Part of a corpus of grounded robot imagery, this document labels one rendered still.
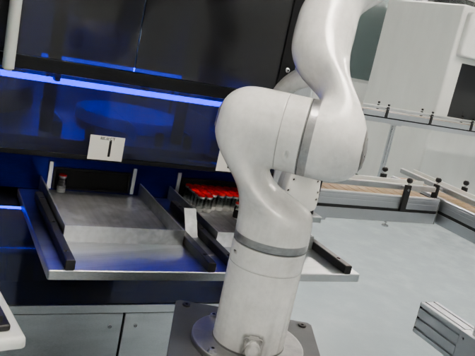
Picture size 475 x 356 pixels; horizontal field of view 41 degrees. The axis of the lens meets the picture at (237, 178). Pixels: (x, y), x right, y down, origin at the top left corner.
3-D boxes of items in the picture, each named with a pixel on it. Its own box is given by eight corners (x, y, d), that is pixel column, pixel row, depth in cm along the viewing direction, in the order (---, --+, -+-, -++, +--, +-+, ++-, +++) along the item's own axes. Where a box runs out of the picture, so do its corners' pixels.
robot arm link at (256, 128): (303, 263, 96) (341, 108, 90) (186, 232, 98) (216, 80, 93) (309, 240, 107) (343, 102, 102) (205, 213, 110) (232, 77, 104)
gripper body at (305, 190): (314, 161, 156) (304, 205, 158) (278, 157, 151) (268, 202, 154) (331, 170, 149) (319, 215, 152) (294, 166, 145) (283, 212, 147)
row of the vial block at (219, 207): (189, 207, 169) (193, 190, 168) (249, 210, 177) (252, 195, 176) (193, 210, 167) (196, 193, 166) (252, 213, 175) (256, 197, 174)
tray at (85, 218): (38, 188, 158) (39, 175, 157) (138, 196, 169) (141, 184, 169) (62, 241, 128) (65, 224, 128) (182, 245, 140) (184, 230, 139)
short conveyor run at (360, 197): (265, 215, 190) (276, 165, 186) (243, 198, 203) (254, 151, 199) (437, 226, 221) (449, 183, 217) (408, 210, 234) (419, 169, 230)
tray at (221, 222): (167, 198, 173) (169, 186, 172) (251, 203, 185) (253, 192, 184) (215, 246, 144) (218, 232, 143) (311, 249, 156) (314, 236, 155)
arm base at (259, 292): (309, 386, 98) (338, 275, 94) (187, 364, 97) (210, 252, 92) (295, 328, 116) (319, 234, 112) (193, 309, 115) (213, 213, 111)
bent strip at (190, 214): (179, 231, 149) (184, 207, 148) (191, 232, 150) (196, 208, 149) (201, 255, 137) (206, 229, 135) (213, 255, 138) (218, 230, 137)
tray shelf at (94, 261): (16, 195, 156) (17, 188, 155) (264, 210, 187) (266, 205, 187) (47, 280, 115) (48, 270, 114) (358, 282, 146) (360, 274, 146)
